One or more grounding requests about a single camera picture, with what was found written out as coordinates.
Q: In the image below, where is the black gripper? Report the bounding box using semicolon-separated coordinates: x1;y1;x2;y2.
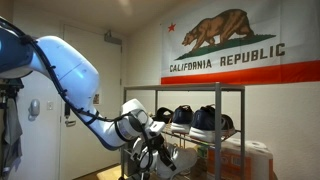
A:
146;131;177;172

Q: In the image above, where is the grey metal shoe rack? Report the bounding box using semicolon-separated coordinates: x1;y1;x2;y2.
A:
120;83;247;180

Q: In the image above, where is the white door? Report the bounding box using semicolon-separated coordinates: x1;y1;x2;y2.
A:
59;24;123;180

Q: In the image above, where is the California Republic flag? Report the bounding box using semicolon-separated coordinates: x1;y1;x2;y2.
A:
160;0;320;85

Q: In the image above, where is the grey door closer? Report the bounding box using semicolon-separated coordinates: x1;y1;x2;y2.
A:
103;30;123;46

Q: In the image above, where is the grey hanging cloth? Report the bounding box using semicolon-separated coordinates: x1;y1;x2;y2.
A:
1;98;24;178

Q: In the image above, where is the metal door handle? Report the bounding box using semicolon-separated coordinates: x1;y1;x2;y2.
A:
64;103;77;128

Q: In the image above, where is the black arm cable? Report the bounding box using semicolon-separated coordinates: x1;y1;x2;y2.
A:
0;16;159;174

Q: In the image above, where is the grey round wall fixture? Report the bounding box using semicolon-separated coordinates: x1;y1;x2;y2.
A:
29;98;41;118

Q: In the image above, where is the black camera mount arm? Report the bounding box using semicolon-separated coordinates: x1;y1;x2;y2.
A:
0;78;25;111

